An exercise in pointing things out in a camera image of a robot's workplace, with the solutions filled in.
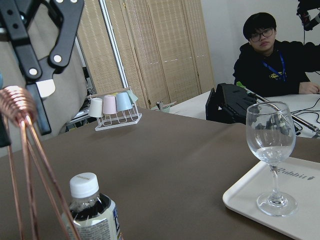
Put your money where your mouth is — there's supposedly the tea bottle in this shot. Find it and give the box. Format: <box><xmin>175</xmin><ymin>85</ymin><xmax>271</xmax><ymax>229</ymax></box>
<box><xmin>69</xmin><ymin>172</ymin><xmax>123</xmax><ymax>240</ymax></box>

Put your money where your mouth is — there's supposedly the wine glass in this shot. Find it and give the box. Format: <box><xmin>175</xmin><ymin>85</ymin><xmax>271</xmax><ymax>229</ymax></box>
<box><xmin>246</xmin><ymin>101</ymin><xmax>298</xmax><ymax>217</ymax></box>

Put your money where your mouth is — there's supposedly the person in black hoodie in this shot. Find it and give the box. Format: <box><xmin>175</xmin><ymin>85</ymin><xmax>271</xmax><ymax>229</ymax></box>
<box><xmin>233</xmin><ymin>12</ymin><xmax>320</xmax><ymax>97</ymax></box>

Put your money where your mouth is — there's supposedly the black equipment case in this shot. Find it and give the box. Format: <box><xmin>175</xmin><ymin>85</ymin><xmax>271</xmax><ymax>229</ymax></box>
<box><xmin>205</xmin><ymin>83</ymin><xmax>258</xmax><ymax>124</ymax></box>

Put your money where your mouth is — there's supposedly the pink cup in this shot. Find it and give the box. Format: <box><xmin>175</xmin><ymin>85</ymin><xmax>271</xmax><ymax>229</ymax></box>
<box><xmin>102</xmin><ymin>95</ymin><xmax>117</xmax><ymax>115</ymax></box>

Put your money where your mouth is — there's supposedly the copper wire bottle basket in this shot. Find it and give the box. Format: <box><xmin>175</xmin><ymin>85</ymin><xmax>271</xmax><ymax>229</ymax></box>
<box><xmin>0</xmin><ymin>85</ymin><xmax>81</xmax><ymax>240</ymax></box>

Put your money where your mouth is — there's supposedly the cream tray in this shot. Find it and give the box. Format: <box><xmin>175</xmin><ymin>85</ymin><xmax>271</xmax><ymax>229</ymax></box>
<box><xmin>222</xmin><ymin>157</ymin><xmax>320</xmax><ymax>240</ymax></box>

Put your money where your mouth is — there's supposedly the white cup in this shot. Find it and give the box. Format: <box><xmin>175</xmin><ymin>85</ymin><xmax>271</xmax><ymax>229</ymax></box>
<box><xmin>88</xmin><ymin>97</ymin><xmax>103</xmax><ymax>118</ymax></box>

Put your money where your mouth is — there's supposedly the green cup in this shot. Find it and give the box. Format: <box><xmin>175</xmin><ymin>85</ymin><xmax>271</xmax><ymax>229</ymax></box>
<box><xmin>126</xmin><ymin>90</ymin><xmax>138</xmax><ymax>104</ymax></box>

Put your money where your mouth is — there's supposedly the blue cup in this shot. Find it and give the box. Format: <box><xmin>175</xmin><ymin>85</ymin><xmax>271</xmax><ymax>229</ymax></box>
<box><xmin>115</xmin><ymin>92</ymin><xmax>133</xmax><ymax>112</ymax></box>

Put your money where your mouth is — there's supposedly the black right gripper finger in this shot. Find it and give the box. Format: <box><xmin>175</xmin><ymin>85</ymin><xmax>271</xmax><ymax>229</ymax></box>
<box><xmin>0</xmin><ymin>0</ymin><xmax>85</xmax><ymax>135</ymax></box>

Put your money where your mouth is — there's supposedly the white cup rack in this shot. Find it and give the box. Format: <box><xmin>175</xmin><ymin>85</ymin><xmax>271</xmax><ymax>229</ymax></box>
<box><xmin>88</xmin><ymin>87</ymin><xmax>142</xmax><ymax>131</ymax></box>

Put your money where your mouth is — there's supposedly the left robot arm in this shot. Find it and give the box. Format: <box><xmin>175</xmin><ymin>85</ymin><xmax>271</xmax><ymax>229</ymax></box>
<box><xmin>0</xmin><ymin>0</ymin><xmax>86</xmax><ymax>140</ymax></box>

